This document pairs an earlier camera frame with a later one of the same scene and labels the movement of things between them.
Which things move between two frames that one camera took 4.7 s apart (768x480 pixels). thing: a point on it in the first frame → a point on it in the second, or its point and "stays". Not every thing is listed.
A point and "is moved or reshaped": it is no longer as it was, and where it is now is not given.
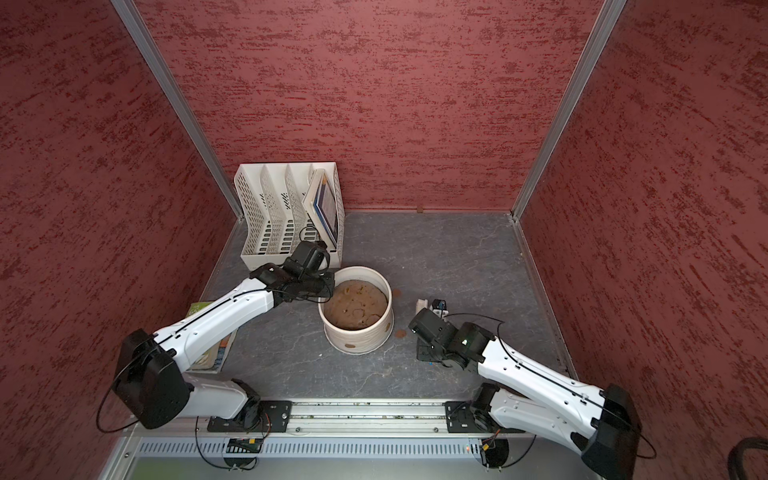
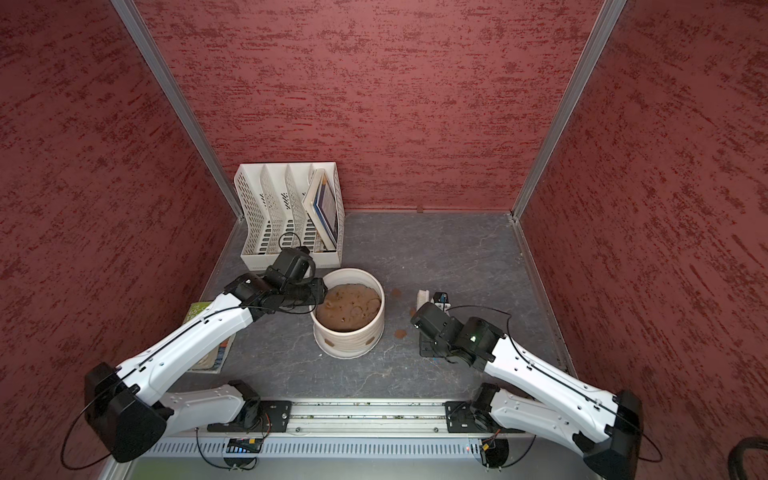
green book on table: x=213 y=360 stays
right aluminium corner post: x=572 y=100 stays
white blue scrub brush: x=421 y=304 is moved or reshaped
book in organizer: x=320 y=203 stays
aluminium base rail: x=323 y=418 stays
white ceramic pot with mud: x=359 y=318 is moved or reshaped
